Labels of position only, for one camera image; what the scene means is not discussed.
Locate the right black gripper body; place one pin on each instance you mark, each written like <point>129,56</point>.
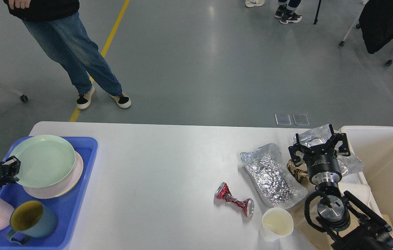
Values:
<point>323,166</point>

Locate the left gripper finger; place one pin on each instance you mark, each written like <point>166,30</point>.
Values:
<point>11,166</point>
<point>7,180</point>

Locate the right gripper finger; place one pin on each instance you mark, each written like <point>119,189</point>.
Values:
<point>298,152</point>
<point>336,144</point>

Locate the green ceramic plate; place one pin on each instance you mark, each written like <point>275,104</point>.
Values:
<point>45,160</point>

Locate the teal ceramic mug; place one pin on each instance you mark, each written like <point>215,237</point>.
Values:
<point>32,219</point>

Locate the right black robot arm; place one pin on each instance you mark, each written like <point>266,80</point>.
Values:
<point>334,209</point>

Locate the crumpled brown paper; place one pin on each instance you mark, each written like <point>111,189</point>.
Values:
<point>300,173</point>

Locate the small crumpled foil sheet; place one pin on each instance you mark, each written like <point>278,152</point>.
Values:
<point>319,135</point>

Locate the large crumpled foil tray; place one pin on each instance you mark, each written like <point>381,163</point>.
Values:
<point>273,181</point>

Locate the beige plastic bin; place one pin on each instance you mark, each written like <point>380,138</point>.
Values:
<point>391,166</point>

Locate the pink ceramic plate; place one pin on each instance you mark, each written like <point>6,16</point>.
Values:
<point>63,186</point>

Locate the blue plastic tray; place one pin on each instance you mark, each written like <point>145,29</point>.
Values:
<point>66,207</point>

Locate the white paper cup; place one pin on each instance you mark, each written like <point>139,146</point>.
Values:
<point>276,223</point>

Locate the crushed red soda can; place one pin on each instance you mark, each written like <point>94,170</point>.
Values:
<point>223,193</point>

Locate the chair with black jacket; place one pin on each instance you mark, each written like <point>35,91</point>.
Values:
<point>376,24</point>

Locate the person in black sneakers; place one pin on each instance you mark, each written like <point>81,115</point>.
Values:
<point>285,12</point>

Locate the person in blue jeans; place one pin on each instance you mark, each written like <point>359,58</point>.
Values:
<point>57,28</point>

